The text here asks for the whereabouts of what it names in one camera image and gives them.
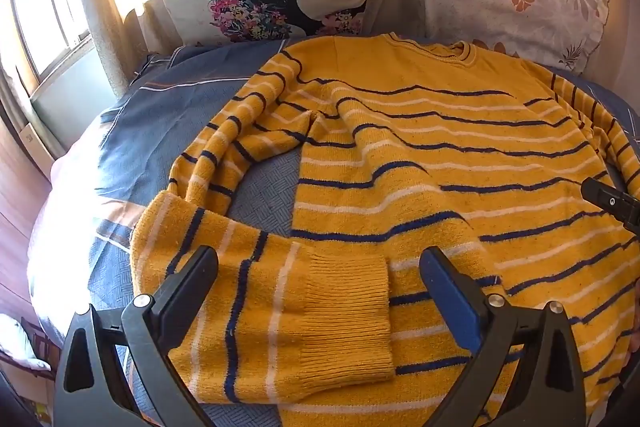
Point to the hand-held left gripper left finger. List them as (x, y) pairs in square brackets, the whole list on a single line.
[(192, 292)]

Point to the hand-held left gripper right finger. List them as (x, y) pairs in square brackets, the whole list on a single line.
[(457, 302)]

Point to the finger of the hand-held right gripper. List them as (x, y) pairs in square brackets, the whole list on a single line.
[(612, 202)]

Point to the yellow striped knit sweater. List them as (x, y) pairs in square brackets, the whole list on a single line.
[(410, 167)]

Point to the blue patterned bed sheet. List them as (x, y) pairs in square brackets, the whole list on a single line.
[(150, 117)]

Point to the white cloth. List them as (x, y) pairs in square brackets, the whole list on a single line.
[(17, 342)]

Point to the white wall socket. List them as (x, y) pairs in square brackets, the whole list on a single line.
[(29, 138)]

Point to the window with metal frame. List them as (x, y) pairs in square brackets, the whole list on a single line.
[(47, 7)]

